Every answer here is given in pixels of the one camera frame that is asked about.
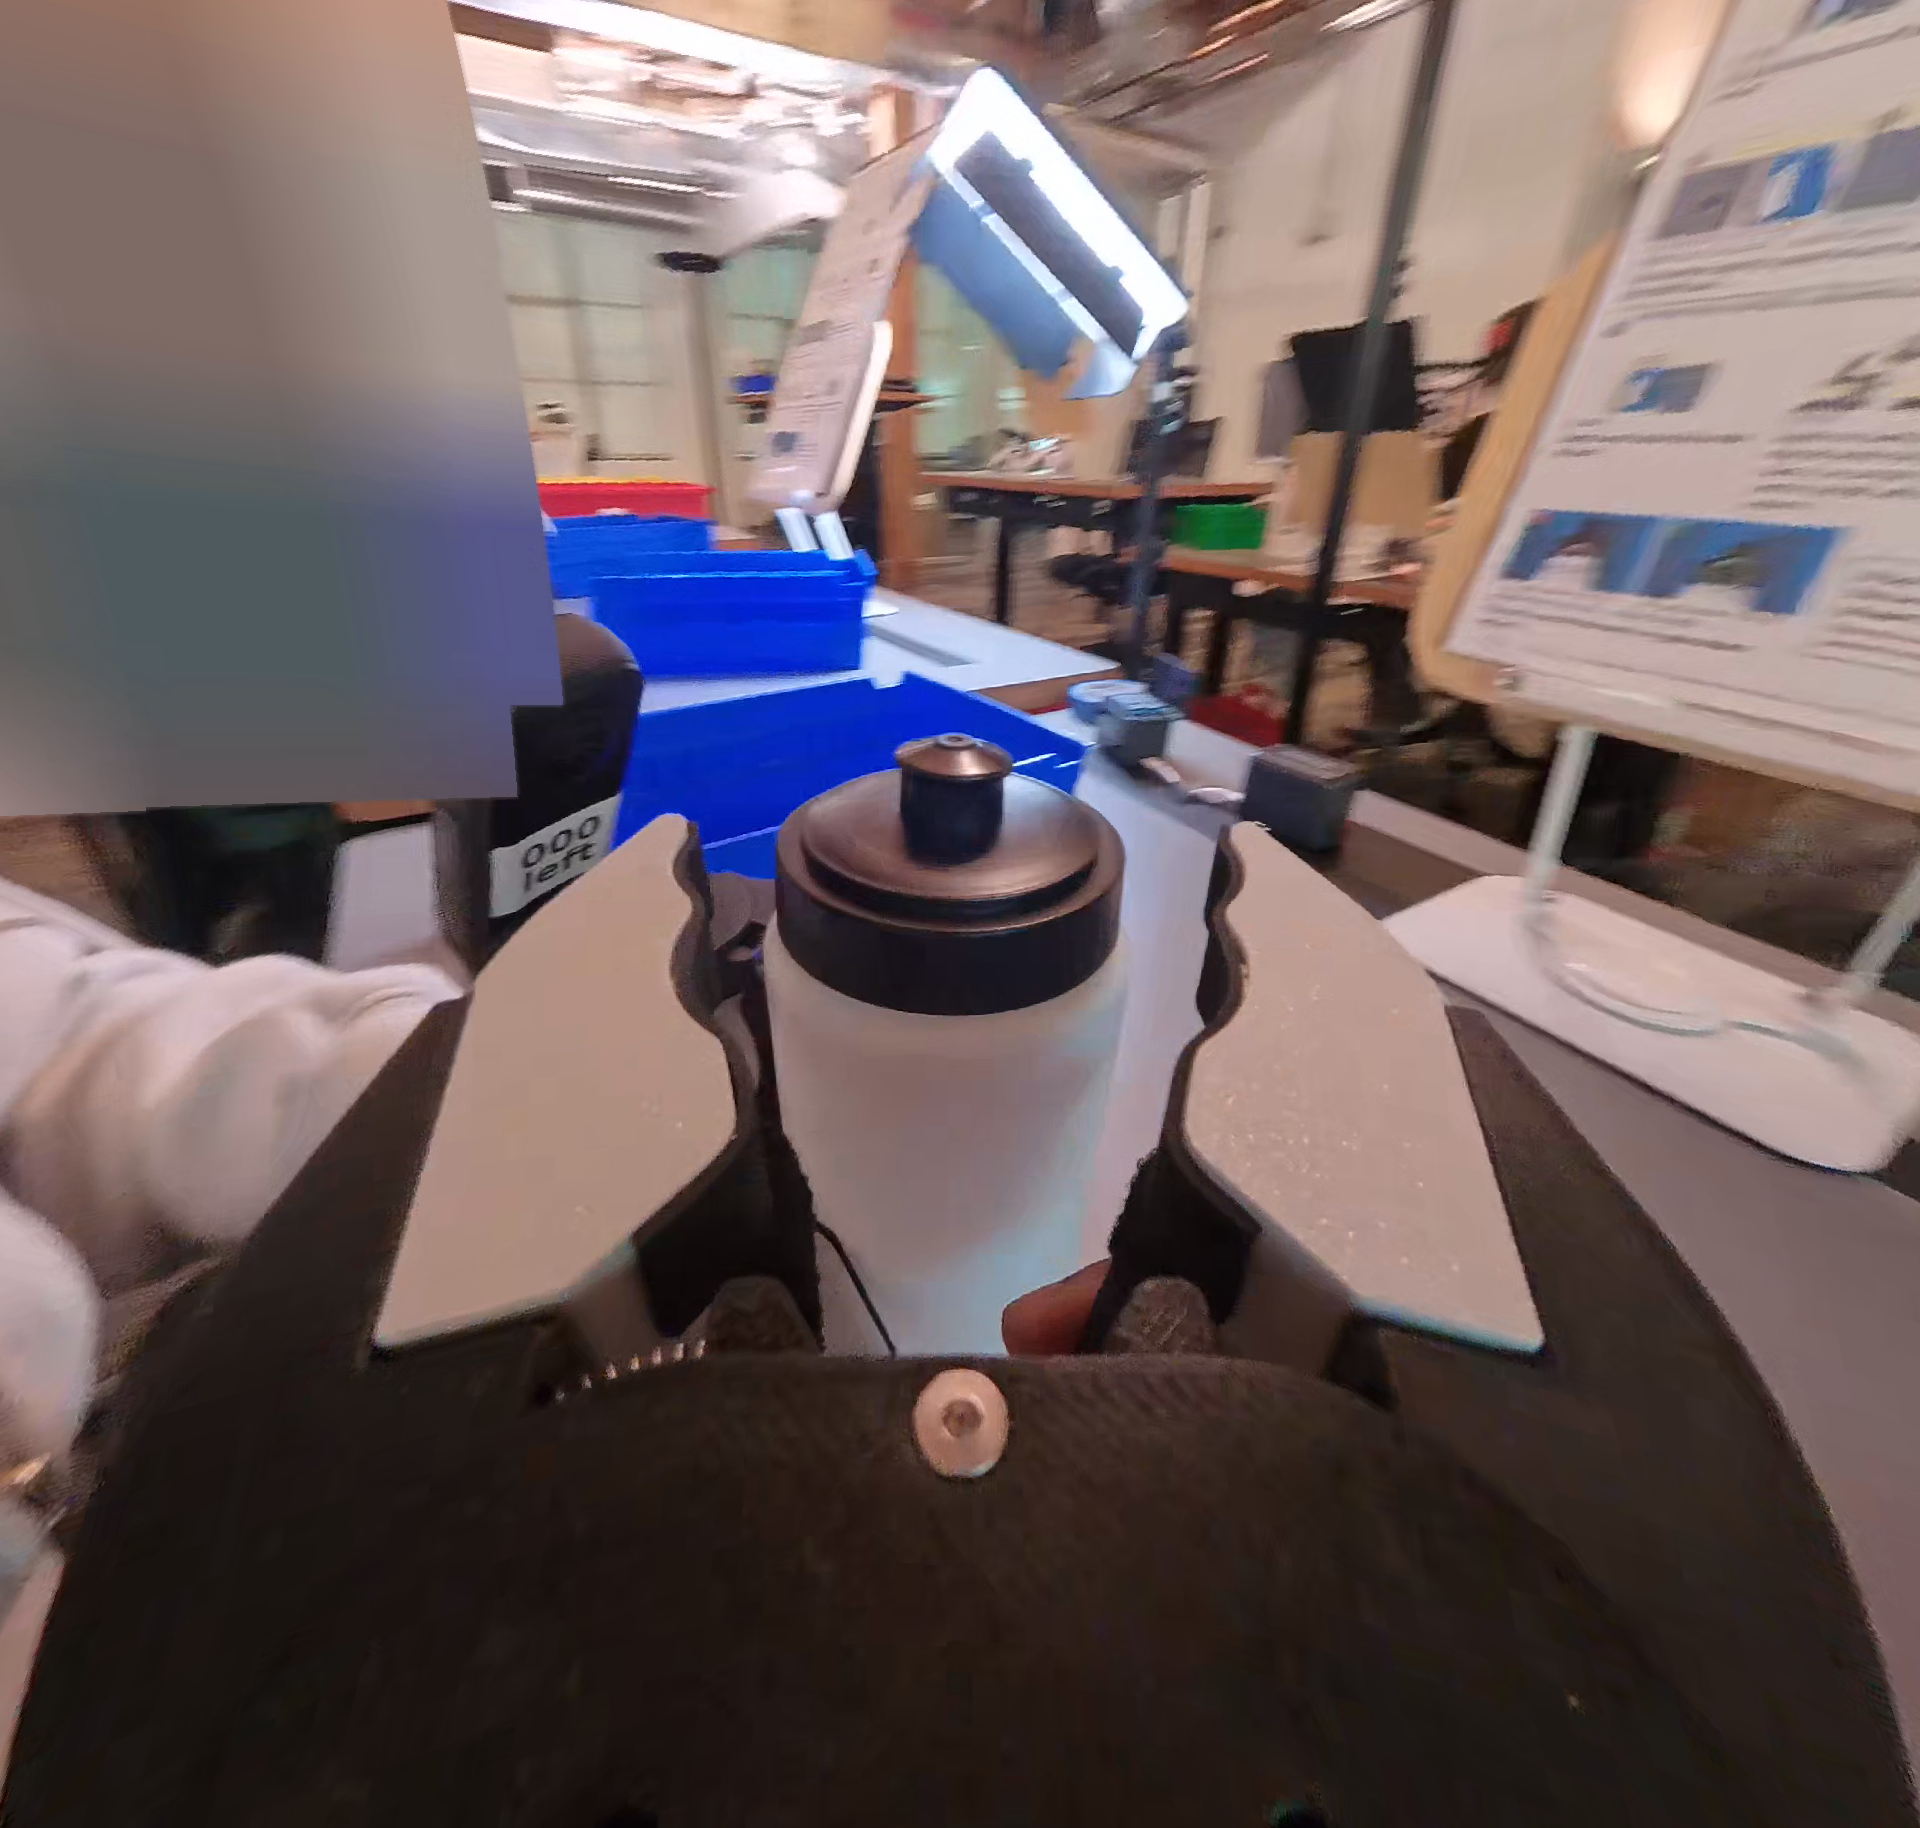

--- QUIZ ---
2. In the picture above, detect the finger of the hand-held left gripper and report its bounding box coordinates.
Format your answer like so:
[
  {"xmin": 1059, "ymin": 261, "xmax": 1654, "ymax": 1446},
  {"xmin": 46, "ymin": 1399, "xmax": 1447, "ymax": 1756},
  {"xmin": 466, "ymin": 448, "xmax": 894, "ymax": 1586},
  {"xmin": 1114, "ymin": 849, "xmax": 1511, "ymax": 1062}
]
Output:
[{"xmin": 688, "ymin": 874, "xmax": 776, "ymax": 1029}]

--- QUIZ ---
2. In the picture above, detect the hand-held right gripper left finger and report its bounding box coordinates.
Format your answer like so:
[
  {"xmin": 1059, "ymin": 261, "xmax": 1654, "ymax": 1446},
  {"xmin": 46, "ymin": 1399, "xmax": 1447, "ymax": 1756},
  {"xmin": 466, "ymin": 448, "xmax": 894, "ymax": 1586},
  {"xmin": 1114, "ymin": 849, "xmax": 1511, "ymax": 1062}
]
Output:
[{"xmin": 373, "ymin": 812, "xmax": 758, "ymax": 1373}]

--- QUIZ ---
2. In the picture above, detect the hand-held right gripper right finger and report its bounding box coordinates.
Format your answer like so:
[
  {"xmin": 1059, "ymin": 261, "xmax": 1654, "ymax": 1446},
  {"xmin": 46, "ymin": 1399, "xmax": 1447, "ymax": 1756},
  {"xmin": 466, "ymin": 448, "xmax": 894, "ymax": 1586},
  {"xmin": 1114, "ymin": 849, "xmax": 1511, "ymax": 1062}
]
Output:
[{"xmin": 1167, "ymin": 820, "xmax": 1547, "ymax": 1377}]

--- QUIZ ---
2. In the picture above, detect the blue plastic bin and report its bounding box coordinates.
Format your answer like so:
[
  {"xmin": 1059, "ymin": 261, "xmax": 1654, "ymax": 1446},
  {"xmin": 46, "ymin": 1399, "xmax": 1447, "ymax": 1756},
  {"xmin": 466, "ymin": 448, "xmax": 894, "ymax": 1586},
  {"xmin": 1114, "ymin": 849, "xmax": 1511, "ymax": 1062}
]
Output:
[
  {"xmin": 591, "ymin": 550, "xmax": 881, "ymax": 678},
  {"xmin": 543, "ymin": 512, "xmax": 720, "ymax": 603},
  {"xmin": 616, "ymin": 671, "xmax": 1091, "ymax": 884}
]

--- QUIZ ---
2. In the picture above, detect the black bottle lid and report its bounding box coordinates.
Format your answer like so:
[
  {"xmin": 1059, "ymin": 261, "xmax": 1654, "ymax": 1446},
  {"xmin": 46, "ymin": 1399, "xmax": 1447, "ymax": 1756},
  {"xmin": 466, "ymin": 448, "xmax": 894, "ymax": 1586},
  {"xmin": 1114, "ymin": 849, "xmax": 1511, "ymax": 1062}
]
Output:
[{"xmin": 772, "ymin": 734, "xmax": 1127, "ymax": 1017}]

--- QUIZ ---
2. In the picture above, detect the white plastic bottle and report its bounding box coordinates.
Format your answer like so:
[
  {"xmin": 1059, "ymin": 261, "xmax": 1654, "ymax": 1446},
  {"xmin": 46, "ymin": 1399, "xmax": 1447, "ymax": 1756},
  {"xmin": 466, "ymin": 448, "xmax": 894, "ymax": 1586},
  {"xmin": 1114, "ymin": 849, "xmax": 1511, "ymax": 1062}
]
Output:
[{"xmin": 762, "ymin": 944, "xmax": 1128, "ymax": 1359}]

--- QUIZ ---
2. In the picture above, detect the person's left forearm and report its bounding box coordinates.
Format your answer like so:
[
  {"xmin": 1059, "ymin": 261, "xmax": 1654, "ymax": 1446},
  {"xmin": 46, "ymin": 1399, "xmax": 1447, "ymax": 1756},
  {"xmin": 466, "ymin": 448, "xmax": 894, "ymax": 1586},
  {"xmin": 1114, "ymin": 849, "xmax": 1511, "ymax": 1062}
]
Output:
[{"xmin": 0, "ymin": 874, "xmax": 469, "ymax": 1576}]

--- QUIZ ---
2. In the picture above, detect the red plastic bin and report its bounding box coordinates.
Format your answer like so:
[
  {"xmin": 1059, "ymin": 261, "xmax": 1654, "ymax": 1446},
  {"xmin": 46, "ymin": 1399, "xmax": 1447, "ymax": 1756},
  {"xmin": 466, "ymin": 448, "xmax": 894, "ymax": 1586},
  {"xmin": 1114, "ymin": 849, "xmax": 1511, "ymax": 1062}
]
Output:
[{"xmin": 537, "ymin": 477, "xmax": 709, "ymax": 523}]

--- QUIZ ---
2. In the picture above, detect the dark grey case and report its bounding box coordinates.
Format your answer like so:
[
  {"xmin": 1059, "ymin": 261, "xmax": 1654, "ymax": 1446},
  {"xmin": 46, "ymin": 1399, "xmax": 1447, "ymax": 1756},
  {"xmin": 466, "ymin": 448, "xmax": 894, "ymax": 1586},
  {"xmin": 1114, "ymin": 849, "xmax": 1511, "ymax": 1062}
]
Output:
[{"xmin": 1242, "ymin": 747, "xmax": 1365, "ymax": 855}]

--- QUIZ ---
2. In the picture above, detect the wooden office desk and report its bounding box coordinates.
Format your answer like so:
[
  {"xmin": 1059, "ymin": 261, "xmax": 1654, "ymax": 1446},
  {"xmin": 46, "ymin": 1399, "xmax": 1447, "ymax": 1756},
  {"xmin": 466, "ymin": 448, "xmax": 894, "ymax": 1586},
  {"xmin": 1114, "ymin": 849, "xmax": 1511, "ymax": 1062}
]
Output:
[
  {"xmin": 1161, "ymin": 544, "xmax": 1427, "ymax": 751},
  {"xmin": 917, "ymin": 469, "xmax": 1276, "ymax": 630}
]

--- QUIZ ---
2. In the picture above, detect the black light stand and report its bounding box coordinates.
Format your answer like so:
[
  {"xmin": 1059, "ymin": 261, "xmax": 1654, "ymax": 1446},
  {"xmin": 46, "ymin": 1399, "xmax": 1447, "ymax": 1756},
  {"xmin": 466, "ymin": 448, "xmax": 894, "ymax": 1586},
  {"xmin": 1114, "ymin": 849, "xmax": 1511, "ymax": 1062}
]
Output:
[{"xmin": 1117, "ymin": 343, "xmax": 1204, "ymax": 690}]

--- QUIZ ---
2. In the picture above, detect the cardboard box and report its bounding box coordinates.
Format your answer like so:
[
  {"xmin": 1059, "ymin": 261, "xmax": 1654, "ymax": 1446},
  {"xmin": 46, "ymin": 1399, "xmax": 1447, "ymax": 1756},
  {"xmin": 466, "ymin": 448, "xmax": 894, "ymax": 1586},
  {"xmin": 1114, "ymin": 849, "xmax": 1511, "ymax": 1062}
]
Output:
[{"xmin": 1287, "ymin": 431, "xmax": 1450, "ymax": 557}]

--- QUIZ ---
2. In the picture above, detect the LED light panel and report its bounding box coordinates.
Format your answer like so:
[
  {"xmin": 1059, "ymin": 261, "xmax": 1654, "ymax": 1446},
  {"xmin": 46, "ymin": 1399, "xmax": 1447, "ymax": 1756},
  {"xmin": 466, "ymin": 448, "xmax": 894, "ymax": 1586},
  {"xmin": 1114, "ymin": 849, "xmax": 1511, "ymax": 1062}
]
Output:
[{"xmin": 906, "ymin": 65, "xmax": 1195, "ymax": 402}]

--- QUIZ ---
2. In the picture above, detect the black monitor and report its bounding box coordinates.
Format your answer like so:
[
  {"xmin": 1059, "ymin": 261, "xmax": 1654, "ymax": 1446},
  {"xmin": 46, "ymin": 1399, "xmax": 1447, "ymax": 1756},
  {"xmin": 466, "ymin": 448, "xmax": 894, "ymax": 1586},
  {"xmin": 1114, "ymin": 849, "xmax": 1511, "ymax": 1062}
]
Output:
[{"xmin": 1289, "ymin": 319, "xmax": 1421, "ymax": 435}]

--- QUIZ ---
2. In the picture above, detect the printed instruction sheet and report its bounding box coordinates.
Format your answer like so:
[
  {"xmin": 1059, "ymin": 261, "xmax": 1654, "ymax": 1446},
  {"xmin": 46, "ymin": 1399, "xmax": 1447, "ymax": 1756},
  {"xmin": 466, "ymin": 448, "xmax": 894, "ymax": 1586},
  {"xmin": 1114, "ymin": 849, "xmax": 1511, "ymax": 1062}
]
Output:
[{"xmin": 1447, "ymin": 0, "xmax": 1920, "ymax": 758}]

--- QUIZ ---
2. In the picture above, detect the black tripod pole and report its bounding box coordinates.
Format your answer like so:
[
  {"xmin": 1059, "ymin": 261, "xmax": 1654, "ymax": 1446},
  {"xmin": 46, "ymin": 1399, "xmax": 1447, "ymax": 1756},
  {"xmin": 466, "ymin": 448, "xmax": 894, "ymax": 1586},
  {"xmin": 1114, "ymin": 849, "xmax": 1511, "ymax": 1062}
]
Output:
[{"xmin": 1287, "ymin": 0, "xmax": 1481, "ymax": 751}]

